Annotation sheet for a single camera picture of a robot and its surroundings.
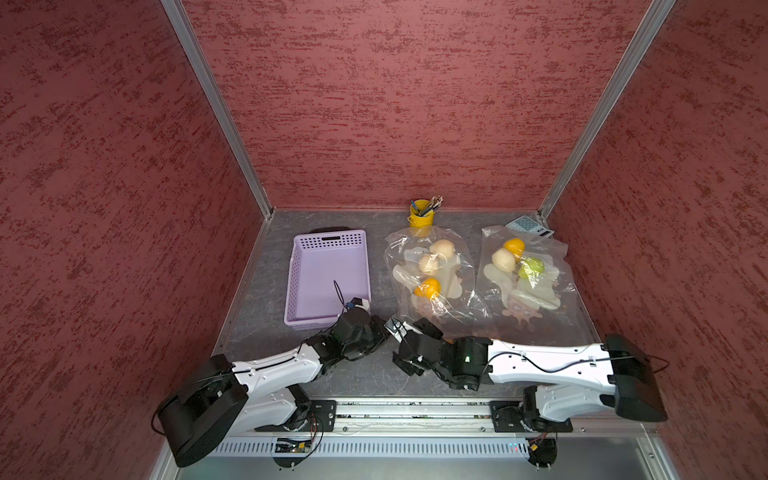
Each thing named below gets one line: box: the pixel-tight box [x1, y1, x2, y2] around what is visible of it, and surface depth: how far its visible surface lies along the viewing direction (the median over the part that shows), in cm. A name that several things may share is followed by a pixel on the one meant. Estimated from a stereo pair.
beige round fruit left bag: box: [429, 238, 455, 260], surface depth 106 cm
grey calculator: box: [505, 215, 555, 237], surface depth 116 cm
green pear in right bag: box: [518, 257, 546, 279], surface depth 99 cm
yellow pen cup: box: [407, 199, 435, 238], surface depth 111 cm
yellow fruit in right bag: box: [504, 238, 526, 258], surface depth 107 cm
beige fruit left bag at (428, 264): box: [419, 254, 439, 276], surface depth 99 cm
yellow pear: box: [414, 278, 441, 299], surface depth 94 cm
